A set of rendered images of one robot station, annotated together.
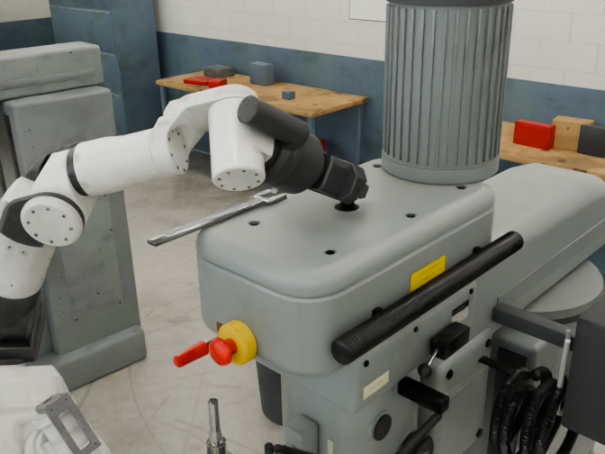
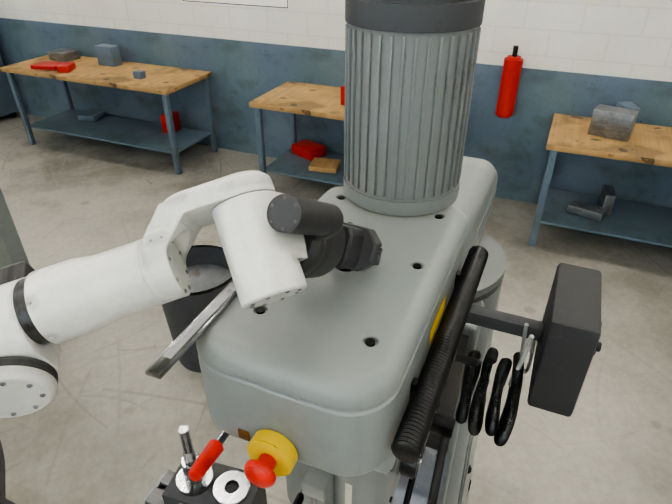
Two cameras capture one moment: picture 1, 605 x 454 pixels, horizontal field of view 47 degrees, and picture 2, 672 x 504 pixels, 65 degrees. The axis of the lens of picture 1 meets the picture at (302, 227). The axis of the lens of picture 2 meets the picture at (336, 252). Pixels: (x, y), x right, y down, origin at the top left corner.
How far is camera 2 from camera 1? 0.43 m
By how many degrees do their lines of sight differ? 21
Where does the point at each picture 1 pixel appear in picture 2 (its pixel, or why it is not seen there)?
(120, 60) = not seen: outside the picture
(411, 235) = (431, 293)
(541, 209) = (466, 205)
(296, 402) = not seen: hidden behind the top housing
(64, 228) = (31, 397)
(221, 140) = (248, 256)
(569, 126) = not seen: hidden behind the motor
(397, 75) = (369, 108)
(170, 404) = (95, 377)
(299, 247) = (333, 341)
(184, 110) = (182, 216)
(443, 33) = (425, 63)
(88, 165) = (54, 312)
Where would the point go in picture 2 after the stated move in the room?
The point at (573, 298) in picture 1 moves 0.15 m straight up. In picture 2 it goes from (489, 273) to (499, 219)
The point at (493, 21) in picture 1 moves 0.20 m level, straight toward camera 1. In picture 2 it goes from (470, 45) to (526, 85)
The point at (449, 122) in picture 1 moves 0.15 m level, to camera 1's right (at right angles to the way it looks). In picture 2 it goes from (429, 156) to (512, 142)
